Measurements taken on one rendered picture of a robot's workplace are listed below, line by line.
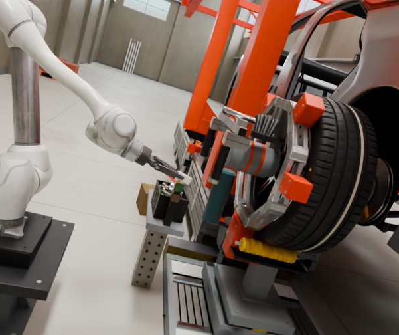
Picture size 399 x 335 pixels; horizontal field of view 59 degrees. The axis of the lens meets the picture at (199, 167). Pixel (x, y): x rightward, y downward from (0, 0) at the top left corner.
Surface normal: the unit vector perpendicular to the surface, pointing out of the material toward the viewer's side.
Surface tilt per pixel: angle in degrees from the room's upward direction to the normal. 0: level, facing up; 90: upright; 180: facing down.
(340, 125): 42
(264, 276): 90
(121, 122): 70
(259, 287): 90
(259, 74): 90
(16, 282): 0
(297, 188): 90
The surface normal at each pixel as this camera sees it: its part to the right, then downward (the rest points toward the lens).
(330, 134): 0.28, -0.35
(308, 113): -0.09, 0.76
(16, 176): 0.62, -0.02
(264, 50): 0.11, 0.29
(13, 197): 0.70, 0.31
